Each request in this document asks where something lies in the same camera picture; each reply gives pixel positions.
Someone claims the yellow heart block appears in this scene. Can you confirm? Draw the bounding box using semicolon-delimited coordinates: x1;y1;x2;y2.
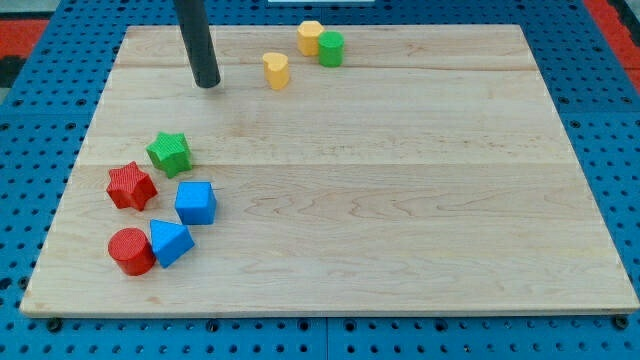
262;52;290;90

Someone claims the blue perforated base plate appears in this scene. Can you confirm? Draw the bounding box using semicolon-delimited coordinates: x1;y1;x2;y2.
1;1;639;359

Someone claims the blue triangle block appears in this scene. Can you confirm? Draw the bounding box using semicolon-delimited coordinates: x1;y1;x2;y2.
150;219;195;268

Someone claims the wooden board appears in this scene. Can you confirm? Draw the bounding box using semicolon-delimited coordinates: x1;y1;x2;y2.
21;25;639;318

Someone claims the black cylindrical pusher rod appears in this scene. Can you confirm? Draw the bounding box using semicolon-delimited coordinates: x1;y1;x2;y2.
173;0;221;88

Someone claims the yellow hexagon block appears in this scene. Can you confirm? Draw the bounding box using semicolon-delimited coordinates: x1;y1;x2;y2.
296;20;325;56

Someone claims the red star block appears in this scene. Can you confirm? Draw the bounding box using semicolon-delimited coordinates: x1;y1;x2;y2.
106;161;158;211

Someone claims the red cylinder block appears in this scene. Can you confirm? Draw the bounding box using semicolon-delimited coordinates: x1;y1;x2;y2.
108;227;156;276

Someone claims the green cylinder block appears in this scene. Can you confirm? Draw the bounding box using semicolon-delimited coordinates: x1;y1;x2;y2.
318;31;345;67

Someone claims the green star block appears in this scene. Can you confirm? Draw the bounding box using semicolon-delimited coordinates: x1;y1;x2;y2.
146;132;192;178

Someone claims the blue cube block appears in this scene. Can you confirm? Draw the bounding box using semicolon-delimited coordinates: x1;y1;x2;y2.
174;182;217;225

